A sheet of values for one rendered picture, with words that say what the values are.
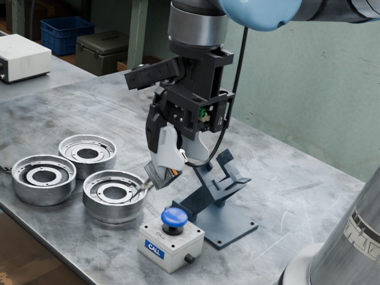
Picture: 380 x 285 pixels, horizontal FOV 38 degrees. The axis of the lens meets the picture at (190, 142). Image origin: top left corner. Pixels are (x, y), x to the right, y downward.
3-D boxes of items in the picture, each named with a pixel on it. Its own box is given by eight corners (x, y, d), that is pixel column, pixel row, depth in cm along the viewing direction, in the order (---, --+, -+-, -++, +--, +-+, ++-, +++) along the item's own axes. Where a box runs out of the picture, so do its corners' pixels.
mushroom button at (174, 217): (152, 238, 82) (155, 211, 80) (170, 228, 85) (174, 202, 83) (171, 251, 80) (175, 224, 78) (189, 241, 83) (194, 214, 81)
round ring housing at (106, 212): (109, 234, 86) (111, 213, 84) (69, 203, 91) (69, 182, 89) (157, 210, 93) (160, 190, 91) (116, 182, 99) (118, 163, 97)
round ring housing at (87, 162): (87, 147, 108) (88, 129, 106) (126, 168, 104) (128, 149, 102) (46, 165, 101) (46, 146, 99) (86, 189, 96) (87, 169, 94)
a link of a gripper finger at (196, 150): (197, 188, 79) (202, 134, 74) (169, 170, 82) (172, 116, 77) (211, 180, 81) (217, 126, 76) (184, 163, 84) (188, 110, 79)
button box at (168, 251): (136, 250, 83) (139, 224, 81) (168, 232, 88) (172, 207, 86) (174, 279, 79) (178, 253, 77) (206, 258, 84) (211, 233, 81)
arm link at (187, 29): (158, 1, 68) (203, -4, 73) (154, 37, 70) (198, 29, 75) (202, 18, 63) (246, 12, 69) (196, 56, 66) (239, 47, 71)
